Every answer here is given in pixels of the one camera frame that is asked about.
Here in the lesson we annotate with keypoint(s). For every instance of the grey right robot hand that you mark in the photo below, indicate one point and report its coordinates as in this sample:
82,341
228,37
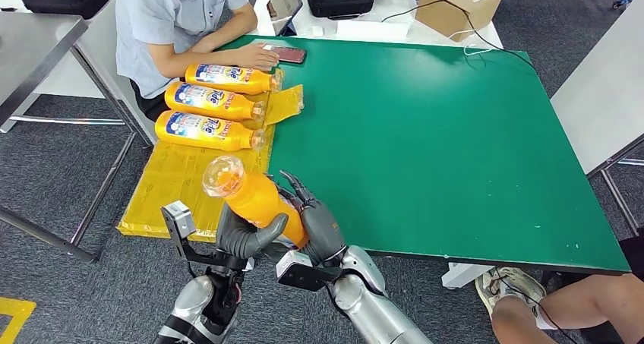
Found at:
322,231

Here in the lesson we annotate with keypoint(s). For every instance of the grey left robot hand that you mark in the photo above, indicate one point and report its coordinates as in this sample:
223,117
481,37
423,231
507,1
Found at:
241,238

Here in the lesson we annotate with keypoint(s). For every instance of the person's right hand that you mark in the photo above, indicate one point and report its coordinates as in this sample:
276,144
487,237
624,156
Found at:
259,57

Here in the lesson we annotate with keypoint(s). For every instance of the orange detergent bottle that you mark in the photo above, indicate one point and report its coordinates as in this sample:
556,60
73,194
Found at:
256,201
201,130
211,102
226,79

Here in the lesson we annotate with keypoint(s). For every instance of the person's right forearm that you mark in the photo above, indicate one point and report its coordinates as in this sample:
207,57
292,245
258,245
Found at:
196,60

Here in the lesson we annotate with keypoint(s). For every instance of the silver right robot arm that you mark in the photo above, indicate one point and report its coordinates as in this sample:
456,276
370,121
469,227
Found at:
372,301

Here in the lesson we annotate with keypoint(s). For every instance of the person's left forearm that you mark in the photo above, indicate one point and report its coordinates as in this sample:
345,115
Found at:
226,30

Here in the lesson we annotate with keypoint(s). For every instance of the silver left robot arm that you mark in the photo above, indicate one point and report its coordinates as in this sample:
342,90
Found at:
201,306

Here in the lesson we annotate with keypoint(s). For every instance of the smartphone with red case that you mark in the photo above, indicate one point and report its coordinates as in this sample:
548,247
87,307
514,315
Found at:
293,55

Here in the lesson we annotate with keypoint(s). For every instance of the tablet on stand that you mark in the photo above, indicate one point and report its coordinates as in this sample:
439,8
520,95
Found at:
284,3

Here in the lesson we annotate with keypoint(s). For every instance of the small white charger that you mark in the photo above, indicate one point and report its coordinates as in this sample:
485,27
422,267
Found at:
318,31

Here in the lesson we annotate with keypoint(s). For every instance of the yellow taped cardboard sheet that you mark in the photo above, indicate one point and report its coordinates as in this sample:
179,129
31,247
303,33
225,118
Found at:
171,191

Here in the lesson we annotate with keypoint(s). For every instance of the person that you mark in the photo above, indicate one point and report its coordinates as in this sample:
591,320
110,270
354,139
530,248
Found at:
151,19
578,306

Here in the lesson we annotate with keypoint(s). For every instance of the white desk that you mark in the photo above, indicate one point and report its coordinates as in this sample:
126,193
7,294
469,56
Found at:
397,13

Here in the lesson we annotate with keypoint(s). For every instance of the white table leg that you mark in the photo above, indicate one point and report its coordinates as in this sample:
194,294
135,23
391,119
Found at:
468,276

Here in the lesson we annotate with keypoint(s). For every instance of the pale grey table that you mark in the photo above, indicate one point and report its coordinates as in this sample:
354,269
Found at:
100,55
603,90

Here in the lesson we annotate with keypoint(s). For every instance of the white sneaker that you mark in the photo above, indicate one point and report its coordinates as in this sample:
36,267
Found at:
508,281

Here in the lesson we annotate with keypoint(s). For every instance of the brown cardboard box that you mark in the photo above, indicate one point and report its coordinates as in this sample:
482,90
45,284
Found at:
458,7

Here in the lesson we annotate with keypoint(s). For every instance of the stainless steel table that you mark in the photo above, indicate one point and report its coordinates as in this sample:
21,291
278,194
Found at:
30,47

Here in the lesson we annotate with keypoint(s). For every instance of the yellow floor tape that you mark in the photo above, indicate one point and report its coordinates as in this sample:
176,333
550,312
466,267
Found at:
12,314

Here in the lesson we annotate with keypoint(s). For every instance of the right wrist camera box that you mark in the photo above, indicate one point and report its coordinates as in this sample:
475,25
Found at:
297,271

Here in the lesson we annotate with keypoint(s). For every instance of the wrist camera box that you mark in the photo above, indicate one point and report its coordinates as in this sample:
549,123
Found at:
297,271
178,220

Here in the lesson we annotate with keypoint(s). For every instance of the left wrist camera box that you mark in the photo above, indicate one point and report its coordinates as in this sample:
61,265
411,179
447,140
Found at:
178,220

